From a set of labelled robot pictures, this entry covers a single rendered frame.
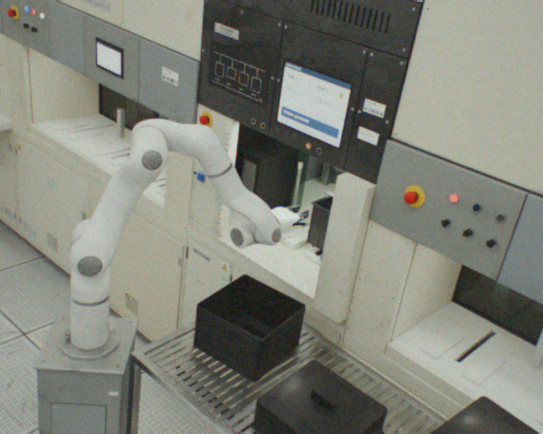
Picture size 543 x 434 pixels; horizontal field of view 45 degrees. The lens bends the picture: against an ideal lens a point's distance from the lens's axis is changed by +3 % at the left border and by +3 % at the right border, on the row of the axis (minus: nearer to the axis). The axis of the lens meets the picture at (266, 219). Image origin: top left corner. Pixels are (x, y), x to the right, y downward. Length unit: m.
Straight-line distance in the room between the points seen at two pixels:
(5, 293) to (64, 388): 1.70
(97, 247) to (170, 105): 0.93
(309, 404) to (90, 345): 0.75
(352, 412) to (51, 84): 2.55
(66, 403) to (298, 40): 1.41
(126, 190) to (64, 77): 1.98
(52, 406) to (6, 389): 1.00
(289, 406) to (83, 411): 0.72
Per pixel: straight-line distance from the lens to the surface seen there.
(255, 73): 2.36
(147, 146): 1.86
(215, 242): 2.73
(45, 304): 3.81
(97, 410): 2.33
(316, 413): 1.99
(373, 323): 2.29
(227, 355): 2.21
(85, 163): 3.43
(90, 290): 2.13
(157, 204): 3.00
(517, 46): 1.84
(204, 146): 1.93
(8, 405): 3.25
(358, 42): 2.07
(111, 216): 2.00
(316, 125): 2.20
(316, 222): 2.57
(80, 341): 2.25
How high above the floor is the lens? 2.22
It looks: 28 degrees down
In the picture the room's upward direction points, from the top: 8 degrees clockwise
